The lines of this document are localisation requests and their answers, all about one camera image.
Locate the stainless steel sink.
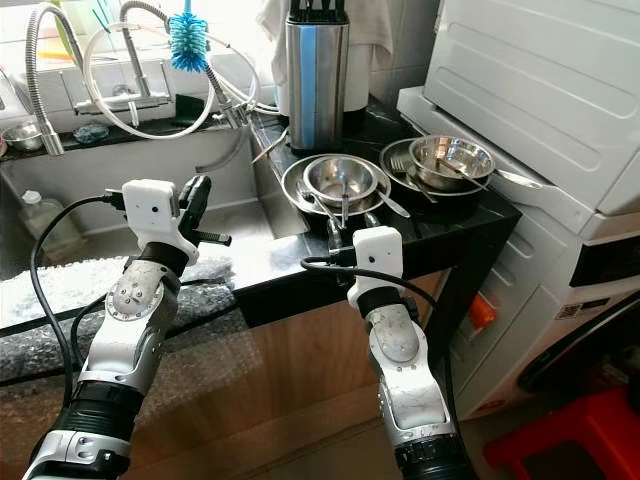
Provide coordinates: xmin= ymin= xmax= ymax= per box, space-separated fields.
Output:
xmin=0 ymin=125 xmax=306 ymax=291

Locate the grey green scouring pad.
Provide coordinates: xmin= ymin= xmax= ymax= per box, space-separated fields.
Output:
xmin=75 ymin=122 xmax=111 ymax=146

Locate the small metal utensil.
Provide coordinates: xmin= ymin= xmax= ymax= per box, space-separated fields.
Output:
xmin=252 ymin=128 xmax=286 ymax=164

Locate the chrome bridge tap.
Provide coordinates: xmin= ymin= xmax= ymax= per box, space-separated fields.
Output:
xmin=75 ymin=35 xmax=176 ymax=129

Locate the round steel plate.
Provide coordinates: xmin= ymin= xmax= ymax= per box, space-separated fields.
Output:
xmin=380 ymin=137 xmax=496 ymax=198
xmin=282 ymin=153 xmax=391 ymax=216

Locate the small orange object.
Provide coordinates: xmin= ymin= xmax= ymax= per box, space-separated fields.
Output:
xmin=468 ymin=293 xmax=496 ymax=331

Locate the clear bubble wrap sheet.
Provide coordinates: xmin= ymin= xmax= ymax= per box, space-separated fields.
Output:
xmin=0 ymin=255 xmax=241 ymax=401

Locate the blue bottle brush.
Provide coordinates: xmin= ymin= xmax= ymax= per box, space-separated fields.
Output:
xmin=168 ymin=0 xmax=209 ymax=73

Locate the small steel bowl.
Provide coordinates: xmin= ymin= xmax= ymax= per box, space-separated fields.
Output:
xmin=5 ymin=122 xmax=51 ymax=153

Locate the steel knife block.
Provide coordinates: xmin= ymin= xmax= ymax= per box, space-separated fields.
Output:
xmin=285 ymin=0 xmax=351 ymax=151

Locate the wooden cabinet door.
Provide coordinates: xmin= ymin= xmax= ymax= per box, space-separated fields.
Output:
xmin=0 ymin=270 xmax=446 ymax=480

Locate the red plastic stool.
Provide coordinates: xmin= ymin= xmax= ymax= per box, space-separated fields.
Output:
xmin=482 ymin=385 xmax=640 ymax=480

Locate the metal flex hose with valve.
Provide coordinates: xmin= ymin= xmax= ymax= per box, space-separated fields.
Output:
xmin=118 ymin=0 xmax=251 ymax=131

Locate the clear plastic bottle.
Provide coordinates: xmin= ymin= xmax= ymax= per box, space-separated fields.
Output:
xmin=20 ymin=190 xmax=69 ymax=256

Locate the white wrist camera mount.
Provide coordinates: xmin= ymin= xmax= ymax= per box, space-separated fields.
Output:
xmin=122 ymin=180 xmax=199 ymax=266
xmin=348 ymin=227 xmax=406 ymax=306

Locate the steel fork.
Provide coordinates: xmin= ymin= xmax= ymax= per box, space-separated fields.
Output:
xmin=388 ymin=152 xmax=421 ymax=189

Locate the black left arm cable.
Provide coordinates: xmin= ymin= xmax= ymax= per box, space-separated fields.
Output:
xmin=28 ymin=195 xmax=126 ymax=401

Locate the white washing machine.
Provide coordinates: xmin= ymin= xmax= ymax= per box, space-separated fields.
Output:
xmin=450 ymin=215 xmax=640 ymax=421

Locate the white hose loop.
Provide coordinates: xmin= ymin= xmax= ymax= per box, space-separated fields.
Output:
xmin=80 ymin=22 xmax=281 ymax=141

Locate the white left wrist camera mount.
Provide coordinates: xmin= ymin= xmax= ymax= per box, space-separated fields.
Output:
xmin=122 ymin=180 xmax=199 ymax=266

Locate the dark green sponge cloth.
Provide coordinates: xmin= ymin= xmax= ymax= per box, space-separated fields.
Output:
xmin=160 ymin=95 xmax=211 ymax=123

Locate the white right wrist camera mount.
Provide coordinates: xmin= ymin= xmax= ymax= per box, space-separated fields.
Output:
xmin=348 ymin=227 xmax=406 ymax=306

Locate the white water filter cylinder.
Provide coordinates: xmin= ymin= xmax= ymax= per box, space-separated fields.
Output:
xmin=345 ymin=40 xmax=371 ymax=111

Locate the chrome spring neck faucet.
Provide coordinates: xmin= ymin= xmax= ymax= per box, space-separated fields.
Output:
xmin=25 ymin=3 xmax=81 ymax=156

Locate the long steel spoon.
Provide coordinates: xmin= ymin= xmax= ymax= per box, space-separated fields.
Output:
xmin=440 ymin=155 xmax=543 ymax=191

